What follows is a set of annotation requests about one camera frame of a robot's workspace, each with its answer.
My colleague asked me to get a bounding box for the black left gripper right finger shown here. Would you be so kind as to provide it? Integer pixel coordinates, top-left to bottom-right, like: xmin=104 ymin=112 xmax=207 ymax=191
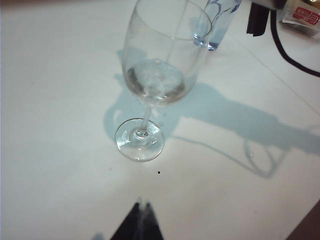
xmin=143 ymin=202 xmax=166 ymax=240

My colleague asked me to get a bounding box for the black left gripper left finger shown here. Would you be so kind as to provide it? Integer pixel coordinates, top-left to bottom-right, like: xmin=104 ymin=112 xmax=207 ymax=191
xmin=109 ymin=202 xmax=143 ymax=240

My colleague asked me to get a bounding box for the clear wine glass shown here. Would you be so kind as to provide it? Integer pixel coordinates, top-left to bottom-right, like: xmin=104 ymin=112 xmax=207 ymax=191
xmin=114 ymin=0 xmax=213 ymax=163

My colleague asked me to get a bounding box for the clear plastic water bottle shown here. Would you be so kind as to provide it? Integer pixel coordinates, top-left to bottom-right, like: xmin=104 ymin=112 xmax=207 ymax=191
xmin=193 ymin=0 xmax=242 ymax=52

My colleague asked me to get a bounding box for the black rectangular block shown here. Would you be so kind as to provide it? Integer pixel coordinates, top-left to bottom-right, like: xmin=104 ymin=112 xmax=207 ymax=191
xmin=246 ymin=1 xmax=270 ymax=38

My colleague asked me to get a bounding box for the white packet red print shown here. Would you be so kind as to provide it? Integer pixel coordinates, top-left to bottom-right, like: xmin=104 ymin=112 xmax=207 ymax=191
xmin=278 ymin=0 xmax=320 ymax=37

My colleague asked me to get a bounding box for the thick black cable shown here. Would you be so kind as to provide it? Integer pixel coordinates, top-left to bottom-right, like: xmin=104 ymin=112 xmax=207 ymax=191
xmin=271 ymin=9 xmax=320 ymax=77

